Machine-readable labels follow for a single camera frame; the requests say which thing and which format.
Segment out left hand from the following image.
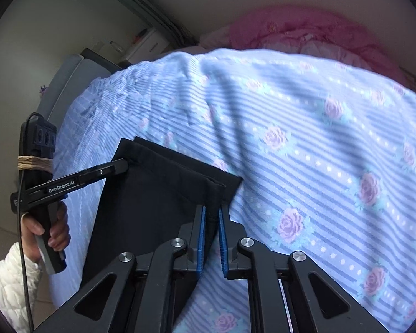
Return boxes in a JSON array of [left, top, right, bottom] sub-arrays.
[[20, 201, 71, 263]]

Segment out grey bed frame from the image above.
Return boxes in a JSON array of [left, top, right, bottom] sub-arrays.
[[37, 48, 121, 128]]

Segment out blue floral bed sheet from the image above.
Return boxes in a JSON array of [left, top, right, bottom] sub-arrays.
[[54, 50, 416, 332]]

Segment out white cabinet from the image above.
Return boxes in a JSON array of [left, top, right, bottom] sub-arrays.
[[121, 28, 170, 65]]

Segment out pink quilt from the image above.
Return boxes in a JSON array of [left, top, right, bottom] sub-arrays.
[[199, 4, 410, 86]]

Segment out white quilted sleeve forearm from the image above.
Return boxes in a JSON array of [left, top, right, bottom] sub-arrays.
[[0, 242, 30, 332]]

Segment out black pants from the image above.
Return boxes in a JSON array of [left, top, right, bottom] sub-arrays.
[[82, 138, 243, 284]]

